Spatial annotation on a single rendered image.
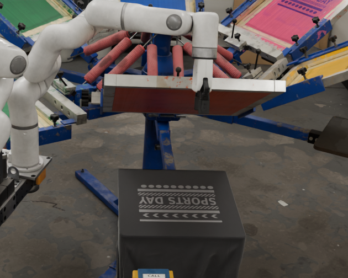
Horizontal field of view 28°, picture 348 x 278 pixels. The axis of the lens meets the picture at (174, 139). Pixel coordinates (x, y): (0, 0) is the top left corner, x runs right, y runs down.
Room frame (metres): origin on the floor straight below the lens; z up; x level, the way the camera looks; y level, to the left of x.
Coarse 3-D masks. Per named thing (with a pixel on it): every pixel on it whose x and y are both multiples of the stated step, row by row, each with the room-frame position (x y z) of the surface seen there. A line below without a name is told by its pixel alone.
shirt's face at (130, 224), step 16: (128, 176) 2.42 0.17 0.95; (144, 176) 2.43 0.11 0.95; (160, 176) 2.44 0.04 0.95; (176, 176) 2.45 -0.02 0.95; (192, 176) 2.46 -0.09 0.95; (208, 176) 2.47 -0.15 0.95; (224, 176) 2.49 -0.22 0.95; (128, 192) 2.30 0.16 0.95; (224, 192) 2.36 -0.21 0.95; (128, 208) 2.18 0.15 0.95; (224, 208) 2.23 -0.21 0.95; (128, 224) 2.07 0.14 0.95; (144, 224) 2.08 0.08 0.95; (160, 224) 2.09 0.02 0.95; (176, 224) 2.10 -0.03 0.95; (192, 224) 2.10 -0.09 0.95; (208, 224) 2.11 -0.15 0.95; (224, 224) 2.12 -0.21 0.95; (240, 224) 2.13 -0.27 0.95
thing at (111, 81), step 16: (112, 80) 2.03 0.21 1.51; (128, 80) 2.04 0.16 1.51; (144, 80) 2.04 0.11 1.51; (160, 80) 2.05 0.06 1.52; (176, 80) 2.06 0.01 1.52; (224, 80) 2.08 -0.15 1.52; (240, 80) 2.08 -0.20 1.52; (256, 80) 2.09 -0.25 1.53; (272, 80) 2.10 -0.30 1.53; (112, 96) 2.24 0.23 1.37; (272, 96) 2.18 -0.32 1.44; (128, 112) 2.69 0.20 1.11; (240, 112) 2.63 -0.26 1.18
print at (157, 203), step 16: (144, 192) 2.31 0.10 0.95; (160, 192) 2.32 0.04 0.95; (176, 192) 2.33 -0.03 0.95; (192, 192) 2.34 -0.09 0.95; (208, 192) 2.35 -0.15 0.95; (144, 208) 2.19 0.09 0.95; (160, 208) 2.20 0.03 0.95; (176, 208) 2.20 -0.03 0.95; (192, 208) 2.21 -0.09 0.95; (208, 208) 2.22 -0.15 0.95
